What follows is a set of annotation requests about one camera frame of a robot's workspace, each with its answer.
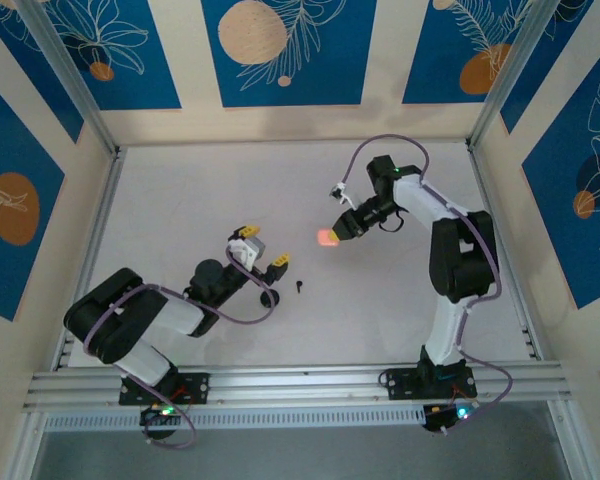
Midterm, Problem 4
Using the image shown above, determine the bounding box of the aluminium side table rail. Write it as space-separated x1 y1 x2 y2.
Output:
467 142 547 362
52 147 129 371

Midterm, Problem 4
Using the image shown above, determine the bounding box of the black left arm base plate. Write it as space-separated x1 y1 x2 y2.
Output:
118 370 211 407

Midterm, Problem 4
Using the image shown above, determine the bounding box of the aluminium front frame rail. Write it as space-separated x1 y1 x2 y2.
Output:
22 363 576 414

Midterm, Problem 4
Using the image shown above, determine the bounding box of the aluminium frame leg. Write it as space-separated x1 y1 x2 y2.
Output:
7 412 49 480
547 399 594 480

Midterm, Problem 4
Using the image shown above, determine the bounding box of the black controller board green light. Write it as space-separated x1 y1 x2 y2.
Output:
422 401 481 436
139 403 182 441

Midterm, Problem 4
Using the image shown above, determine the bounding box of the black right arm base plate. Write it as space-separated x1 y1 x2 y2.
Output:
383 367 479 401

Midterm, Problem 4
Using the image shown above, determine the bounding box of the grey slotted cable tray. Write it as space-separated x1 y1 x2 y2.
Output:
42 403 426 432

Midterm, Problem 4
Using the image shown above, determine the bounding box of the aluminium frame post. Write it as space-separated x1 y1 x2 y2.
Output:
15 0 121 159
467 0 556 151

